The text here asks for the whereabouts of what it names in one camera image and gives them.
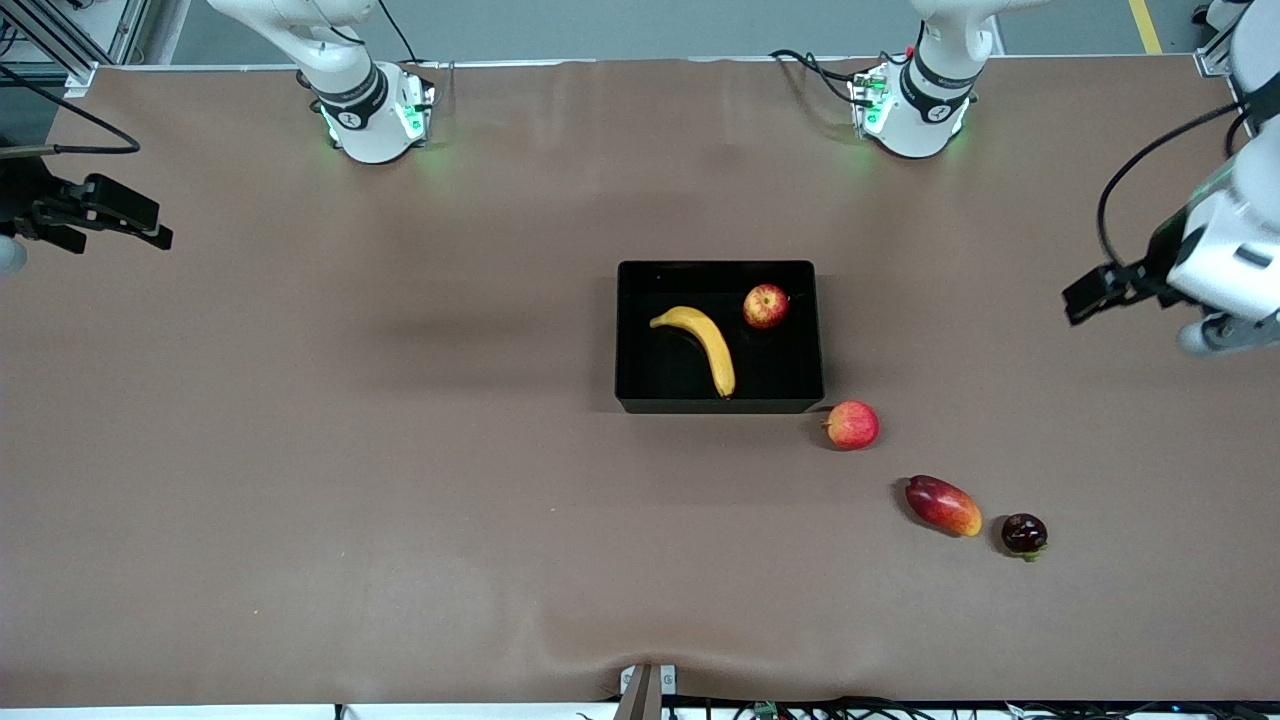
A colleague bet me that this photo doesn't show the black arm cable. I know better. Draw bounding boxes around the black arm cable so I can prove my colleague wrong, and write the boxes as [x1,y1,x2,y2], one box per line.
[1095,98,1253,269]
[0,60,142,161]

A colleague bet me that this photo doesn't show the aluminium frame profile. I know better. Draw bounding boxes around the aluminium frame profile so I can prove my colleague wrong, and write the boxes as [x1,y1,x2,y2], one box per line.
[1192,0,1246,79]
[0,0,153,99]

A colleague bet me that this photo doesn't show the pinkish red apple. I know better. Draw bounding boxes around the pinkish red apple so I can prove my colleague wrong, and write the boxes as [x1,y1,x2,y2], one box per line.
[822,400,882,452]

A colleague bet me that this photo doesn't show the yellow banana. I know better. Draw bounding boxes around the yellow banana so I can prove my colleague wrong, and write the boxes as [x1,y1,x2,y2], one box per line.
[649,305,738,400]

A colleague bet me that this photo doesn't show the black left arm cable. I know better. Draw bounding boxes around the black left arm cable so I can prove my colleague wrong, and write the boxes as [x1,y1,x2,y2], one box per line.
[1095,98,1253,269]

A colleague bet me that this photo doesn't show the thin black base cable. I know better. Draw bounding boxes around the thin black base cable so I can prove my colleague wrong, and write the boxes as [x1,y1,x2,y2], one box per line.
[377,0,427,67]

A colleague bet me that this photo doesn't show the red yellow-speckled apple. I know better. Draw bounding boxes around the red yellow-speckled apple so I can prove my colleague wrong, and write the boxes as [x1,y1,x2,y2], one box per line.
[741,283,792,332]

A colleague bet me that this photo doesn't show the black base cables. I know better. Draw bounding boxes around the black base cables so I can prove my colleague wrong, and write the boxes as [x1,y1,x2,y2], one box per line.
[768,47,873,111]

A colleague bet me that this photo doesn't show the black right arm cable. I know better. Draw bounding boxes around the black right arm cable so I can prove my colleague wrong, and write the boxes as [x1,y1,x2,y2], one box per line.
[0,60,142,161]

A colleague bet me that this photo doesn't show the black plastic box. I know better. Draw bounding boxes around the black plastic box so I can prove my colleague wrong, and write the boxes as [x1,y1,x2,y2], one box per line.
[614,259,827,416]

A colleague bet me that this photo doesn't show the red yellow mango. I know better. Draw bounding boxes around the red yellow mango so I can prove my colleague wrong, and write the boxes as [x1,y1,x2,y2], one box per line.
[904,474,984,539]

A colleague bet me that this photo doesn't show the brown table mat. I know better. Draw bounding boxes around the brown table mat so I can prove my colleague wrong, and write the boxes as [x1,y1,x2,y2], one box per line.
[0,57,1280,707]

